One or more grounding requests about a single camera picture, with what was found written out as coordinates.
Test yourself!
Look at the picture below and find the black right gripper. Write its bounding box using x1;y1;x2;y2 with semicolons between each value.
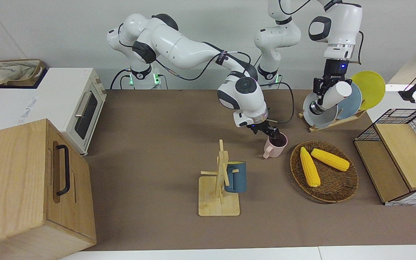
248;120;282;141

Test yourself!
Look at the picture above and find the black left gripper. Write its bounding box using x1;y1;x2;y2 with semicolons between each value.
313;59;350;106

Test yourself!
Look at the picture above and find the white cup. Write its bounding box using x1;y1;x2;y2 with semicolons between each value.
309;81;353;115

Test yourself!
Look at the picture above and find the pink mug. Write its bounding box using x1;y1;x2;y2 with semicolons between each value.
263;132;288;159

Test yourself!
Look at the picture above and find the light blue plate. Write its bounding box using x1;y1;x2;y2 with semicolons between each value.
336;82;363;120

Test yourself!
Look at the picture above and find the grey plate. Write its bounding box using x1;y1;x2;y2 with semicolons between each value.
303;92;338;129

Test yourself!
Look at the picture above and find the wooden plate rack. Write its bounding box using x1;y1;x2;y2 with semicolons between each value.
298;109;367;133

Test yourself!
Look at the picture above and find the yellow plate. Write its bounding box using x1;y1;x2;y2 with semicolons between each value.
350;71;386;111

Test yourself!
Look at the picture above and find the yellow corn cob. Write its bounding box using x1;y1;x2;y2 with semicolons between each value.
300;147;321;187
311;148;350;172

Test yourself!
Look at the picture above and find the dark teal mug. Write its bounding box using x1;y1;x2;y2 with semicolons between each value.
224;161;247;193

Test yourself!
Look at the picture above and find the round wicker basket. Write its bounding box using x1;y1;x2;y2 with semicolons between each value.
290;140;359;203

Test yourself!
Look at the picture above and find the wooden mug tree stand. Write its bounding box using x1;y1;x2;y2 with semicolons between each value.
198;139;241;217

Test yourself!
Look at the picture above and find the brown table mat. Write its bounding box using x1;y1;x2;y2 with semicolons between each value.
82;89;416;251

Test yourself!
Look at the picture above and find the white toaster oven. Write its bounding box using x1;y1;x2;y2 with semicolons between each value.
0;68;107;156

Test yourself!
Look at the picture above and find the wooden cabinet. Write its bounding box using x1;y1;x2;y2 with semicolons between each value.
0;119;97;260

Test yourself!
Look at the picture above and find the wire basket with wooden boards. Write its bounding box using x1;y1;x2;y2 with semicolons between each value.
354;108;416;206

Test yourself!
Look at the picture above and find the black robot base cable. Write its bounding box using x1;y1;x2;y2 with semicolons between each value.
110;68;169;90

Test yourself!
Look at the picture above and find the white oven door handle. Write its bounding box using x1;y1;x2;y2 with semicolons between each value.
74;91;93;118

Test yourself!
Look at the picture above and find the black cabinet handle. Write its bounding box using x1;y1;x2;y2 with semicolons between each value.
56;144;71;196

